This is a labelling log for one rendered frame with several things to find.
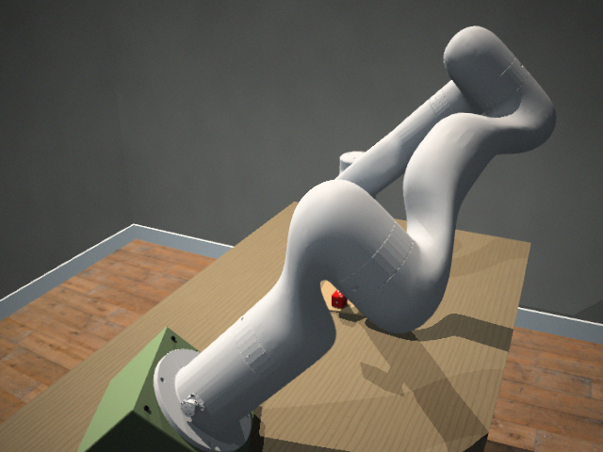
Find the red die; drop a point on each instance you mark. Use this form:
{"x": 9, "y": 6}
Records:
{"x": 338, "y": 300}

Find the tan flat mat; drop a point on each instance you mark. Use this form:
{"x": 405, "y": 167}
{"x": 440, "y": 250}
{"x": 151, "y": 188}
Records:
{"x": 327, "y": 290}

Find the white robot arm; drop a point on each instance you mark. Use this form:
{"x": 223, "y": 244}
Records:
{"x": 340, "y": 234}

